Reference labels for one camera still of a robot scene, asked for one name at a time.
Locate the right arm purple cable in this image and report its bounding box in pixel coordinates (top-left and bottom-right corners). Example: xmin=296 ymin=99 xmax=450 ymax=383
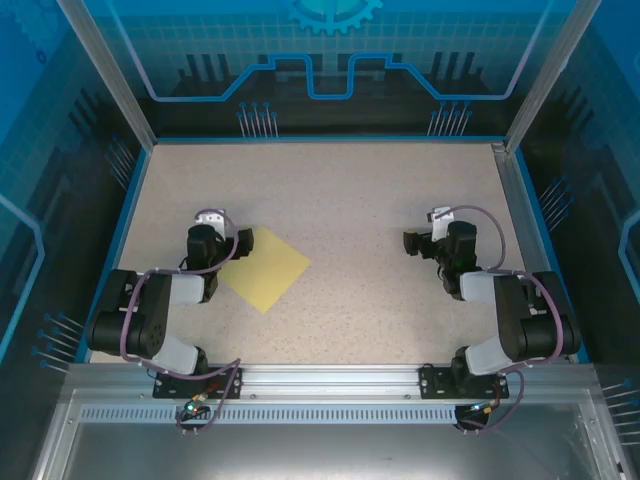
xmin=433 ymin=204 xmax=565 ymax=434

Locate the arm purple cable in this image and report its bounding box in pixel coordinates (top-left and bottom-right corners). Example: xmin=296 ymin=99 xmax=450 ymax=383
xmin=433 ymin=204 xmax=565 ymax=434
xmin=121 ymin=208 xmax=243 ymax=435

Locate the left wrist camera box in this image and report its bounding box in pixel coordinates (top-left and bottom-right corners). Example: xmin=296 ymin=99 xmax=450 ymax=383
xmin=193 ymin=209 xmax=227 ymax=232

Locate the aluminium mounting rail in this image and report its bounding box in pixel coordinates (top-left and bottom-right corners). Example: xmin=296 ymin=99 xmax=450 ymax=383
xmin=64 ymin=363 xmax=599 ymax=397

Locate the aluminium side rail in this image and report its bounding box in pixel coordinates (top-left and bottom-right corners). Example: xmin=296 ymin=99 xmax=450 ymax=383
xmin=492 ymin=142 xmax=576 ymax=364

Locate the aluminium frame post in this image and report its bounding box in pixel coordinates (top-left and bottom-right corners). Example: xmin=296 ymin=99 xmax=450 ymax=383
xmin=54 ymin=0 xmax=157 ymax=150
xmin=504 ymin=0 xmax=601 ymax=154

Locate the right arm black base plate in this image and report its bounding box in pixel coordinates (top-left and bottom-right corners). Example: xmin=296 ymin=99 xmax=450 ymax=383
xmin=418 ymin=364 xmax=511 ymax=401

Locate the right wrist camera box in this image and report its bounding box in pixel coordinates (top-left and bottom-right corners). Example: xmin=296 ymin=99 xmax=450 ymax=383
xmin=426 ymin=206 xmax=455 ymax=241

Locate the yellow paper sheet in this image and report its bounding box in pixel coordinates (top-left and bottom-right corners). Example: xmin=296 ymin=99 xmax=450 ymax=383
xmin=218 ymin=225 xmax=314 ymax=315

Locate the slotted grey cable duct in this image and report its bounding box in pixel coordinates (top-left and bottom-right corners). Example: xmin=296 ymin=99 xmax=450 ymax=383
xmin=78 ymin=405 xmax=581 ymax=422

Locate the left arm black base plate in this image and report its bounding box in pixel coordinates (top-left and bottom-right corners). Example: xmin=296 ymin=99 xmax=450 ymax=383
xmin=152 ymin=366 xmax=245 ymax=401

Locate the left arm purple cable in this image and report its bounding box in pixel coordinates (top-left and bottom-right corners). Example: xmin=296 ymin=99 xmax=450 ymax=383
xmin=121 ymin=208 xmax=243 ymax=435

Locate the steel front panel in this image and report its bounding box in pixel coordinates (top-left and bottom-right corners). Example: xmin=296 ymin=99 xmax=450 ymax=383
xmin=29 ymin=389 xmax=626 ymax=480

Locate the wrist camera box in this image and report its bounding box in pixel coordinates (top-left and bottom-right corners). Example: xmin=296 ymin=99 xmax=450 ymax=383
xmin=426 ymin=206 xmax=455 ymax=241
xmin=193 ymin=209 xmax=227 ymax=232

